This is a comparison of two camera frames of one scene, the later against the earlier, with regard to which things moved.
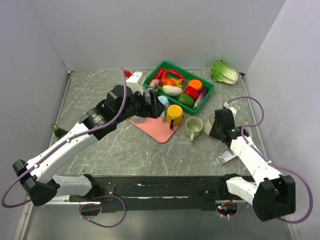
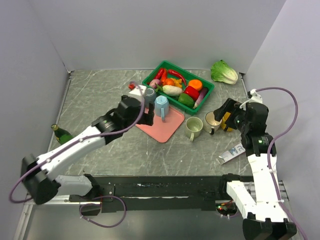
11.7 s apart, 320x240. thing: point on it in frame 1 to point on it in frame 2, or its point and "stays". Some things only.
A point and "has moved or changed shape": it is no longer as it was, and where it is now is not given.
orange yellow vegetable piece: [174, 82] stays
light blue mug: [165, 100] stays
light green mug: [193, 126] stays
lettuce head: [221, 72] stays
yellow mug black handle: [174, 115] has moved or changed shape
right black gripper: [212, 132] to [230, 105]
